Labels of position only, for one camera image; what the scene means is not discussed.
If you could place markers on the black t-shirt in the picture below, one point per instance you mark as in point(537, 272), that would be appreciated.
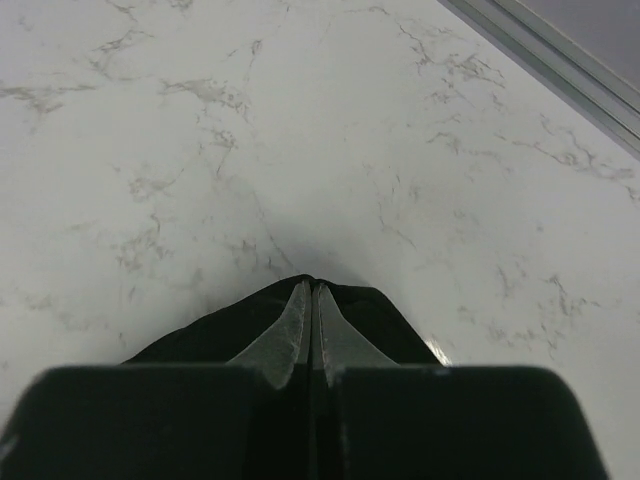
point(220, 335)

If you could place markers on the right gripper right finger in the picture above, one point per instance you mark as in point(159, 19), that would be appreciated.
point(336, 344)

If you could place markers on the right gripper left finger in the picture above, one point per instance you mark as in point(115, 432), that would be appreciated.
point(275, 353)

